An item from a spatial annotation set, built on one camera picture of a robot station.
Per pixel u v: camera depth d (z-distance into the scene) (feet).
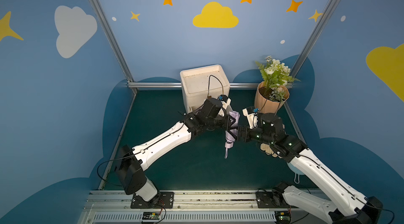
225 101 2.17
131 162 1.26
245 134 2.03
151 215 2.35
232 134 2.20
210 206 2.41
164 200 2.45
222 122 2.11
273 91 3.19
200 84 3.09
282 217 2.40
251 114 2.09
